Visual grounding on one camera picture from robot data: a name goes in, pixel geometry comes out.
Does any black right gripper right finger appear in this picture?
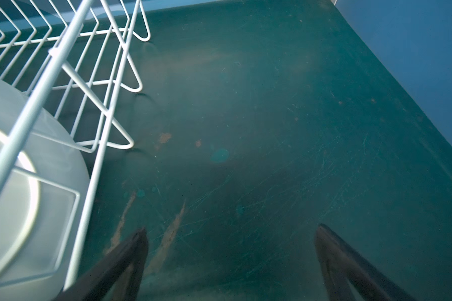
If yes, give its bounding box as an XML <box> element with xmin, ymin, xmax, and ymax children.
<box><xmin>315</xmin><ymin>224</ymin><xmax>414</xmax><ymax>300</ymax></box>

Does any white wire dish rack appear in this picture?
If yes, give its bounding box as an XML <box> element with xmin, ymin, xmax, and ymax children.
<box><xmin>0</xmin><ymin>1</ymin><xmax>151</xmax><ymax>290</ymax></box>

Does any white round plate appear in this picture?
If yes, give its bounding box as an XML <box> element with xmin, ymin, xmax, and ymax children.
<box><xmin>0</xmin><ymin>71</ymin><xmax>91</xmax><ymax>301</ymax></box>

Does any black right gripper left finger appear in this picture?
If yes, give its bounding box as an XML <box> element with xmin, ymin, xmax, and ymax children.
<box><xmin>55</xmin><ymin>228</ymin><xmax>149</xmax><ymax>300</ymax></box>

